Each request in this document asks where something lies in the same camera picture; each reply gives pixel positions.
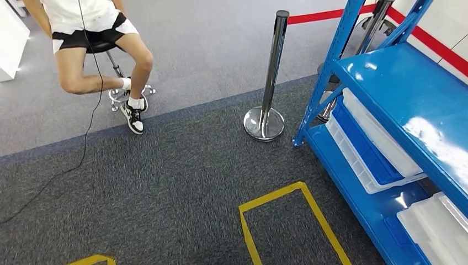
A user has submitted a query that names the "yellow floor tape square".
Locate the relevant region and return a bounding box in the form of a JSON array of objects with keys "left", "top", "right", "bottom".
[{"left": 66, "top": 255, "right": 116, "bottom": 265}]

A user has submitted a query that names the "white display cabinet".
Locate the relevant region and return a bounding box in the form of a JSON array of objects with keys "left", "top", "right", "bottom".
[{"left": 0, "top": 0, "right": 31, "bottom": 83}]

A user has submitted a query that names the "black floor cable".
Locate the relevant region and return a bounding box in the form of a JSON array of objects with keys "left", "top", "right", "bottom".
[{"left": 0, "top": 0, "right": 106, "bottom": 226}]

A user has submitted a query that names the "chrome stanchion post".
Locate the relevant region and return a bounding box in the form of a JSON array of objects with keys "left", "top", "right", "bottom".
[
  {"left": 317, "top": 0, "right": 396, "bottom": 123},
  {"left": 243, "top": 10, "right": 290, "bottom": 142}
]

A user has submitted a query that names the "blue metal shelf rack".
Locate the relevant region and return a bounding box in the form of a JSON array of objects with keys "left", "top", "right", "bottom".
[{"left": 292, "top": 0, "right": 468, "bottom": 265}]

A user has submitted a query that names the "white latticed plastic crate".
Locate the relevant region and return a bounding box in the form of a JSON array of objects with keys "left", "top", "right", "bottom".
[{"left": 325, "top": 113, "right": 428, "bottom": 195}]

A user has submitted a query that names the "blue plastic crate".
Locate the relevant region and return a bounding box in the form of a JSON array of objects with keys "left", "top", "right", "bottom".
[
  {"left": 331, "top": 96, "right": 405, "bottom": 186},
  {"left": 384, "top": 215, "right": 434, "bottom": 265}
]

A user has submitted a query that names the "person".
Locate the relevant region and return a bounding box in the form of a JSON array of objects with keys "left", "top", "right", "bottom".
[{"left": 22, "top": 0, "right": 156, "bottom": 136}]

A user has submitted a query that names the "black stool with chrome base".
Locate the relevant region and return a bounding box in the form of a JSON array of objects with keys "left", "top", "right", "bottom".
[{"left": 86, "top": 40, "right": 157, "bottom": 113}]

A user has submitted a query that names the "white car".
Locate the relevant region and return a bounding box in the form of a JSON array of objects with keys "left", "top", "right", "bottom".
[{"left": 360, "top": 0, "right": 468, "bottom": 80}]

